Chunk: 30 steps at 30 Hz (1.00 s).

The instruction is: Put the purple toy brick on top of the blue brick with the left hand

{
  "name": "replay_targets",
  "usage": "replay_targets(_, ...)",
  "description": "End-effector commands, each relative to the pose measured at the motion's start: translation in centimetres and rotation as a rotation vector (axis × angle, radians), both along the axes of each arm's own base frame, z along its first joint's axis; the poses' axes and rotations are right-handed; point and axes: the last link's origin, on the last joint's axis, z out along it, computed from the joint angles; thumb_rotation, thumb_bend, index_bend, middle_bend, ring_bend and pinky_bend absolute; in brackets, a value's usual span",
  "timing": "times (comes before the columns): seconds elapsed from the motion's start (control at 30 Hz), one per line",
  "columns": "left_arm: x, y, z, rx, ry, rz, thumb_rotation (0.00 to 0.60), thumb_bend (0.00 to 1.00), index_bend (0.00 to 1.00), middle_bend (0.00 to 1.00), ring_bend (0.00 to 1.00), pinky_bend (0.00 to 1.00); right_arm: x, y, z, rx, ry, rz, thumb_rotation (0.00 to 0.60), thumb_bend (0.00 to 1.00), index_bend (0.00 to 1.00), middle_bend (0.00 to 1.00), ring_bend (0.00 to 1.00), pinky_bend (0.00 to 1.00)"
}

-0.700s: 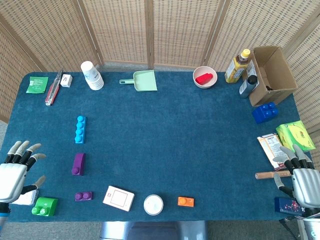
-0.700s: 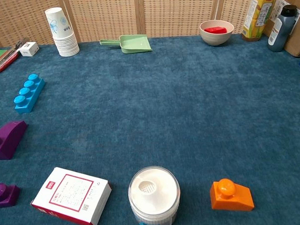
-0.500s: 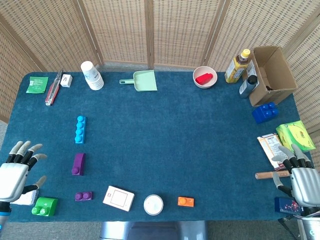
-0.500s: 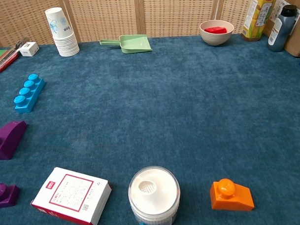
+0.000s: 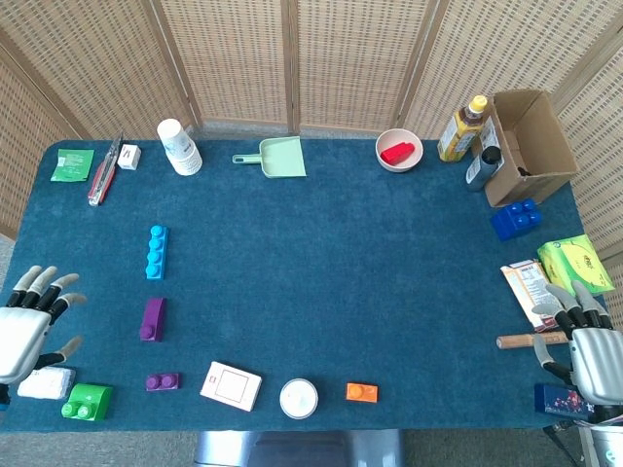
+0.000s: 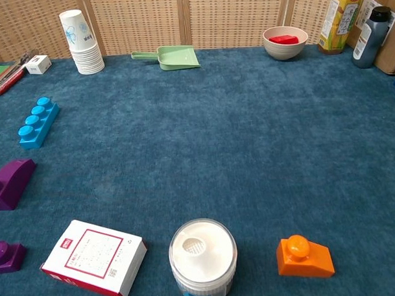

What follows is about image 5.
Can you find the wicker folding screen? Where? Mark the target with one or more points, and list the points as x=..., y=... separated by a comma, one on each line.
x=233, y=58

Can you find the red block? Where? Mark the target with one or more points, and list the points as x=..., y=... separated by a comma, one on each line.
x=397, y=153

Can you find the green toy brick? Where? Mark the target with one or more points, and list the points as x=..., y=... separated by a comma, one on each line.
x=90, y=400

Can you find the green sachet packet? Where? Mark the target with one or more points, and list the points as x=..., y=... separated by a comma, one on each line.
x=72, y=165

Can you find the small white box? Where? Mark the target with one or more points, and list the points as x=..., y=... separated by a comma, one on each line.
x=129, y=157

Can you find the white box red print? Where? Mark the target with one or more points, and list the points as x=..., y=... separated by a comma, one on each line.
x=231, y=385

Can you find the dark grey bottle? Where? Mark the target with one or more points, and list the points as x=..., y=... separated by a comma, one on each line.
x=481, y=170

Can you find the white lidded plastic jar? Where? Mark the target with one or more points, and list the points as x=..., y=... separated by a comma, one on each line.
x=298, y=399

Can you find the orange toy brick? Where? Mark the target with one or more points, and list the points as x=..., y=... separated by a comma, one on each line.
x=362, y=393

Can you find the light green dustpan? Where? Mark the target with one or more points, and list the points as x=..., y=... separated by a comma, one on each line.
x=282, y=158

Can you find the small purple brick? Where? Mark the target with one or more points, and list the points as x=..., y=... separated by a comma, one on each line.
x=163, y=382

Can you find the wooden stick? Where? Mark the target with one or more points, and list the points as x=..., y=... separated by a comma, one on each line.
x=521, y=341

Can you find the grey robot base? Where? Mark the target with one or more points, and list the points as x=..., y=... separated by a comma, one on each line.
x=292, y=450

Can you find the stack of paper cups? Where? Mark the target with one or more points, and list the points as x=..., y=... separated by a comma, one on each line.
x=180, y=148

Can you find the blue carpet table cover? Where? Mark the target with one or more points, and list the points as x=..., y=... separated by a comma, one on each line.
x=316, y=272

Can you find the red utility knife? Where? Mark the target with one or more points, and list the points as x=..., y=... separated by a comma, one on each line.
x=103, y=177

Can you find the white tissue pack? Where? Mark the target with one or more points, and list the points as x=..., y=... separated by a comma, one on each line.
x=46, y=383

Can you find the dark blue printed box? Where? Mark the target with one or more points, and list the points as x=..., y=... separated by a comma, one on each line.
x=555, y=401

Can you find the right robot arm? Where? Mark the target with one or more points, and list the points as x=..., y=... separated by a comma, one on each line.
x=606, y=438

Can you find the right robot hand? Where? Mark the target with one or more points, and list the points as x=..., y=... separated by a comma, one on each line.
x=601, y=365

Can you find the brown cardboard box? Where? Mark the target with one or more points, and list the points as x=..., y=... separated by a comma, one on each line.
x=535, y=187

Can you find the light blue long brick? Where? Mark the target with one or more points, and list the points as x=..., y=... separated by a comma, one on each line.
x=157, y=253

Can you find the green tissue box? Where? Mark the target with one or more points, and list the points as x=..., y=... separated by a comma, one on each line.
x=574, y=262

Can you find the orange white flat carton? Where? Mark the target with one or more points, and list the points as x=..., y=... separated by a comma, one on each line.
x=533, y=292

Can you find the purple long brick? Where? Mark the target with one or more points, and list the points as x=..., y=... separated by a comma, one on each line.
x=155, y=318

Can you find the dark blue toy brick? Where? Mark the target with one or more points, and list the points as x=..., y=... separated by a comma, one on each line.
x=515, y=221

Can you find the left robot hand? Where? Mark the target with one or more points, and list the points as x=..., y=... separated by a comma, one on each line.
x=22, y=335

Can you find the beige bowl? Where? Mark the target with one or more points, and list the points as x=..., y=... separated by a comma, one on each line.
x=389, y=165

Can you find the yellow tea bottle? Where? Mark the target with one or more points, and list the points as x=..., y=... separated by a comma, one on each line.
x=460, y=133

